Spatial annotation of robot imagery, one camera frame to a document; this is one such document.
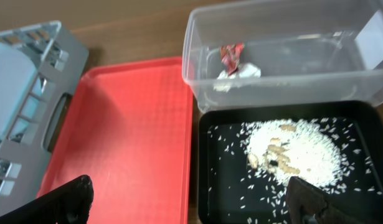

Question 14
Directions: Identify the grey dishwasher rack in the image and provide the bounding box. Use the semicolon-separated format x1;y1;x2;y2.
0;21;89;216

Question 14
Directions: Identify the light blue plate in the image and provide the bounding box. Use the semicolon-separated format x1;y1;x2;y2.
0;43;36;140

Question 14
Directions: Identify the rice and peanut shell waste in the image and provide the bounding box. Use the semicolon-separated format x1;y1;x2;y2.
205;118;383;223

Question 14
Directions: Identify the red snack wrapper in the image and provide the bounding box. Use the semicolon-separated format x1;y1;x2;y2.
220;43;245;75

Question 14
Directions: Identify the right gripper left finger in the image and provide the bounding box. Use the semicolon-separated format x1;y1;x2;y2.
0;175;94;224

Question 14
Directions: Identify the black tray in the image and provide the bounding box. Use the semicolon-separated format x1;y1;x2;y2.
198;101;383;223

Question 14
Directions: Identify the clear plastic bin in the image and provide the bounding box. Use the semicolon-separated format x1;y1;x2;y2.
182;0;383;112

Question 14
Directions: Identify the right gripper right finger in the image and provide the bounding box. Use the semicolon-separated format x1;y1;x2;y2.
286;176;371;224

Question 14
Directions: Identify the white napkin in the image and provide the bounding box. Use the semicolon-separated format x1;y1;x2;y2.
213;63;261;92

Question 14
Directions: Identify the red plastic tray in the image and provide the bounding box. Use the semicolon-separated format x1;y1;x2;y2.
39;57;193;223

